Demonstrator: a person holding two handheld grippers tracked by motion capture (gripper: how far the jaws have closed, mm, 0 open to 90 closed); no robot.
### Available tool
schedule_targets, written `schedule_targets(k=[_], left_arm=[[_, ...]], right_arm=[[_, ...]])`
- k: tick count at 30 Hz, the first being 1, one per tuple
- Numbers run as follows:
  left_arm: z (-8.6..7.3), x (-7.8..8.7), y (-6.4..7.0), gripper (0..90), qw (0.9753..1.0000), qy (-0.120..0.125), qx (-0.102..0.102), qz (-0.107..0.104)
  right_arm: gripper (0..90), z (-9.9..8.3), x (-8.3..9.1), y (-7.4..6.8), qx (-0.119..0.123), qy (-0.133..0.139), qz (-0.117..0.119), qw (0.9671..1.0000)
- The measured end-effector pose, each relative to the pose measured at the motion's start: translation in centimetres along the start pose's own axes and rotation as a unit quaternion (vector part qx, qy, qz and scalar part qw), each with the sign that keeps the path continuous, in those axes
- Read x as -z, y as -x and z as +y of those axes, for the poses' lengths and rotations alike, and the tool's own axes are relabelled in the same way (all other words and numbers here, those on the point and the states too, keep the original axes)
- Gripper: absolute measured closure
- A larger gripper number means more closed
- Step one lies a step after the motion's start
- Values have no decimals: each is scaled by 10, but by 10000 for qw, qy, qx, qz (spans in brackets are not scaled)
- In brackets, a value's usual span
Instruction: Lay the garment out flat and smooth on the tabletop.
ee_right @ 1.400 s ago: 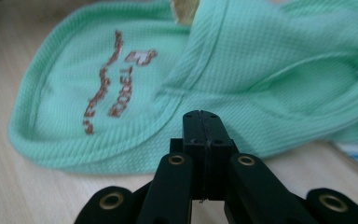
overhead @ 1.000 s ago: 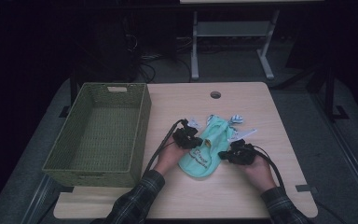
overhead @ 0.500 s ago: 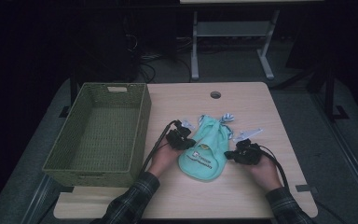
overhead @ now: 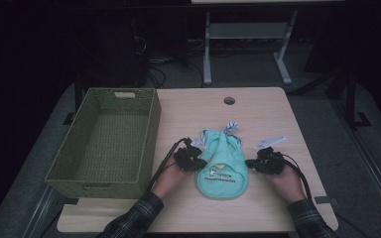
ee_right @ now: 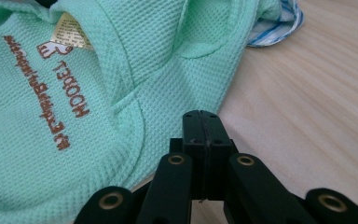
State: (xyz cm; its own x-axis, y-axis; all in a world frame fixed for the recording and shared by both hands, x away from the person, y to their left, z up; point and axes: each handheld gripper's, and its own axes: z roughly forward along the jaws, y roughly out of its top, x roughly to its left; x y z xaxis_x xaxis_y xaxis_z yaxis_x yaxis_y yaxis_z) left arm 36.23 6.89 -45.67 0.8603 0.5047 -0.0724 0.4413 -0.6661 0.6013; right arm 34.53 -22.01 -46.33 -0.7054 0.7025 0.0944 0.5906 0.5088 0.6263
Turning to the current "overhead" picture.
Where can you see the person's right hand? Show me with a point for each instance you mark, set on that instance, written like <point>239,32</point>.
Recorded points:
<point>287,185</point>

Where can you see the green woven basket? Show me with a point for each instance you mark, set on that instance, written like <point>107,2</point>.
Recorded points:
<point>102,145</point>

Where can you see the grey tape strip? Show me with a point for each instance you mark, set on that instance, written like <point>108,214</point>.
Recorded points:
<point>325,200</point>

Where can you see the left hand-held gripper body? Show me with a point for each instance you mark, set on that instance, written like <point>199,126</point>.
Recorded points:
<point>187,158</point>

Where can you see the black metal stand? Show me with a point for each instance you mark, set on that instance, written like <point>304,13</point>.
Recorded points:
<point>350,95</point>

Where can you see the long aluminium rail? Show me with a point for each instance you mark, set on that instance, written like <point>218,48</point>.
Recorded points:
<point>373,172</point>

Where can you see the grey metal desk frame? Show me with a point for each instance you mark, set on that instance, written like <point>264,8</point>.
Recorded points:
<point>244,30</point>

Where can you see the short aluminium rail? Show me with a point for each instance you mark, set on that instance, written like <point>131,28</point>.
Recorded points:
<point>41,211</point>

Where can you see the mint green baby bib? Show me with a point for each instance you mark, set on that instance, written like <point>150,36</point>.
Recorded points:
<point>223,175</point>

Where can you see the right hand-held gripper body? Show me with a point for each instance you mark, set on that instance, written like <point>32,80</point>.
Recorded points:
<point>273,162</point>

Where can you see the person's left hand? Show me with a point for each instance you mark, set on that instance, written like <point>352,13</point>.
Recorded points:
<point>168,178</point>

